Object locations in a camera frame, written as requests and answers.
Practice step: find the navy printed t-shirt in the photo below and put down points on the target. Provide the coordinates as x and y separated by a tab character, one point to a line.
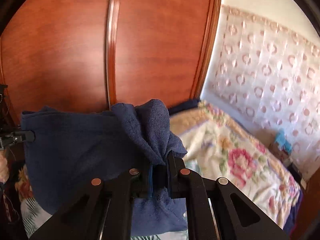
75	155

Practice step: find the floral blanket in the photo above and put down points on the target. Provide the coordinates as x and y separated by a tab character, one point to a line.
237	160

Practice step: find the person's right hand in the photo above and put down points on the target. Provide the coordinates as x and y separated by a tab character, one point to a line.
3	167

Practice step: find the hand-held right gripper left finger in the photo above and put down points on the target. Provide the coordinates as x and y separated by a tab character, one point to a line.
150	180

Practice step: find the blue box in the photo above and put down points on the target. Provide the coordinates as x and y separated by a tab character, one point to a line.
282	141

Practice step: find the wooden headboard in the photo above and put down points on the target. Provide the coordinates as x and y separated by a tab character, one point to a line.
100	42

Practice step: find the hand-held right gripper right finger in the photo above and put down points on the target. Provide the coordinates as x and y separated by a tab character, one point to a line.
172	170

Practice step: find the circle-patterned wall cloth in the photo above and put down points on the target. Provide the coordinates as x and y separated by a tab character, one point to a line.
270	67

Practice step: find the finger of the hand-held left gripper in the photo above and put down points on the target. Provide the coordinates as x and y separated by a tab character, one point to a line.
26	135

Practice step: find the leaf-print bed sheet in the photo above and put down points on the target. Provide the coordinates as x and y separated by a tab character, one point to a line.
32	212

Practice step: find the navy blanket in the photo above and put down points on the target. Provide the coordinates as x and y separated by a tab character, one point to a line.
293	217

